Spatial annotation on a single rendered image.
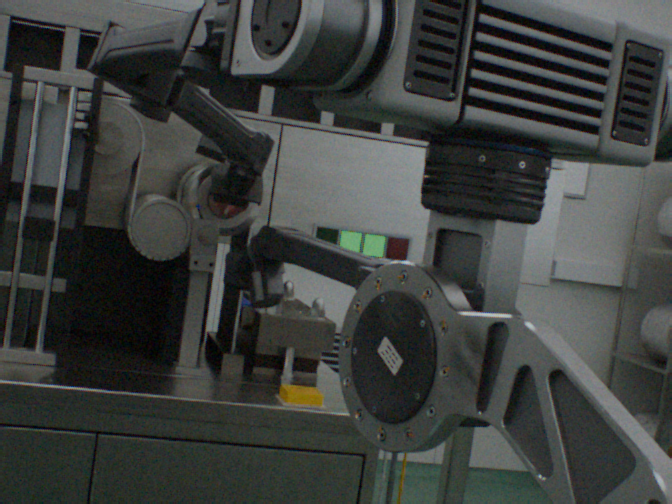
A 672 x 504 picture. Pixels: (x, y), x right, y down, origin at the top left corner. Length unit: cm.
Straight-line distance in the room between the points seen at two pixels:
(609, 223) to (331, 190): 309
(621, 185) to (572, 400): 455
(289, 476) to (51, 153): 74
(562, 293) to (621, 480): 447
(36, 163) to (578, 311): 380
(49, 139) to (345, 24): 112
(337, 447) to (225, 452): 21
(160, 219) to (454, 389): 119
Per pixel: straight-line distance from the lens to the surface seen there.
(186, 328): 209
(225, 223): 212
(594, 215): 539
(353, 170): 251
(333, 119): 251
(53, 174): 200
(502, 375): 97
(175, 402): 187
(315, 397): 193
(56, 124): 200
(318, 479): 198
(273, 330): 213
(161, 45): 129
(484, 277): 109
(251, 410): 189
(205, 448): 192
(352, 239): 251
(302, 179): 248
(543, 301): 531
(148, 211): 211
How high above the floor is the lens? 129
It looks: 3 degrees down
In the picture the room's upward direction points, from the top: 8 degrees clockwise
